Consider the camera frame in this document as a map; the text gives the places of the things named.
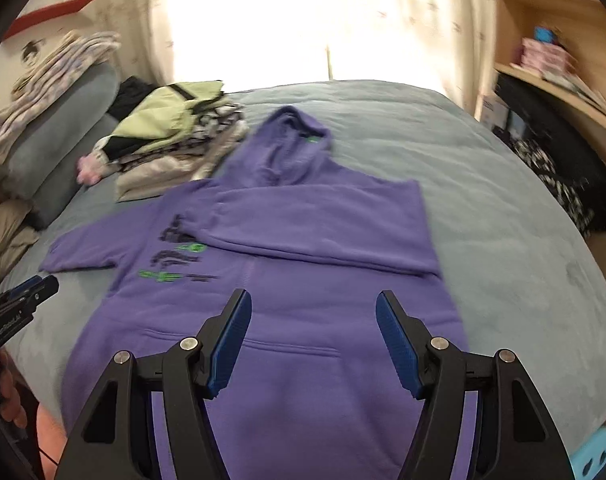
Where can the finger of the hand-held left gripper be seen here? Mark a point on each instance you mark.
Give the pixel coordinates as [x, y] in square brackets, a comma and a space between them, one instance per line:
[25, 285]
[45, 290]

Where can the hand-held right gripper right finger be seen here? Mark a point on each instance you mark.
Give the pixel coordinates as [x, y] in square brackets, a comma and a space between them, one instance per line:
[398, 347]

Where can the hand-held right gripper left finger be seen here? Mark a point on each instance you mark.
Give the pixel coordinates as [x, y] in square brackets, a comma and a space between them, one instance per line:
[228, 347]

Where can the purple hoodie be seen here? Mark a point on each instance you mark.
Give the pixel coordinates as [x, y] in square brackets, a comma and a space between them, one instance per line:
[308, 240]

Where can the person's left hand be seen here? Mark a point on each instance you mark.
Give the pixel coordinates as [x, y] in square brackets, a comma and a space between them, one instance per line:
[10, 390]

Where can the beige crumpled cloth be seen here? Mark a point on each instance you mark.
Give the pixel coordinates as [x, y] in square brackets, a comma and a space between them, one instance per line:
[8, 240]

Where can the grey pillow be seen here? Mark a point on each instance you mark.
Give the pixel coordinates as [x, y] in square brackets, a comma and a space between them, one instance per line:
[83, 100]
[48, 185]

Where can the pink fluffy item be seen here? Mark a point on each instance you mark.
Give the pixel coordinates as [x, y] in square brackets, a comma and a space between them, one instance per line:
[93, 170]

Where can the cream folded garment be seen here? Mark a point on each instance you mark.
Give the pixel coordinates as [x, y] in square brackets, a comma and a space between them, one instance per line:
[148, 180]

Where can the grey-blue bed blanket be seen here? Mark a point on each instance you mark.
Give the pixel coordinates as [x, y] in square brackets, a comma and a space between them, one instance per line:
[483, 185]

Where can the light green folded garment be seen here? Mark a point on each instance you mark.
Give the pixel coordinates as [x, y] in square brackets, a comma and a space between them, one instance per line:
[158, 115]

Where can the black and white patterned garment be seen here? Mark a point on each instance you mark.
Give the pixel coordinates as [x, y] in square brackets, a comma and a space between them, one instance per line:
[220, 127]

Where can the floral patterned blanket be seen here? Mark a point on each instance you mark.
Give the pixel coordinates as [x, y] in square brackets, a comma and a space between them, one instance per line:
[58, 62]

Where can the black and white checkered cloth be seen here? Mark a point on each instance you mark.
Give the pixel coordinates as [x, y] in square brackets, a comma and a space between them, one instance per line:
[558, 185]

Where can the light blue plastic stool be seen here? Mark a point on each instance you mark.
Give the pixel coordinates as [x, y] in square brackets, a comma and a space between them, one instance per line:
[600, 455]

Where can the white cardboard box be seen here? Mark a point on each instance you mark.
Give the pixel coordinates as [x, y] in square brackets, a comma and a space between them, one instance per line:
[490, 110]

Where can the black bag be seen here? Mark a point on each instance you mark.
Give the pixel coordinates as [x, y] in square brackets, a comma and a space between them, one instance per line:
[558, 130]

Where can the pile of magazines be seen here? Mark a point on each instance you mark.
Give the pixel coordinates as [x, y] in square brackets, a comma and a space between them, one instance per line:
[580, 87]

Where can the white floral curtain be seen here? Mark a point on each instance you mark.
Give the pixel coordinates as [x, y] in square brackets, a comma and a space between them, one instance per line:
[458, 35]

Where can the stack of pink boxes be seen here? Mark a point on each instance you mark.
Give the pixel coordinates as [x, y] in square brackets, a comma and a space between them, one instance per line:
[545, 55]

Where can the small blue box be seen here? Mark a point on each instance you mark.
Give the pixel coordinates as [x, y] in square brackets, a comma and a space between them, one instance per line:
[544, 34]

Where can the wooden bookshelf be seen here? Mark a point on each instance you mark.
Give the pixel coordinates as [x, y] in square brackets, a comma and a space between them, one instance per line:
[573, 10]

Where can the red wall shelf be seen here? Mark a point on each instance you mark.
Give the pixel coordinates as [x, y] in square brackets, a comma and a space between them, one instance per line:
[48, 12]

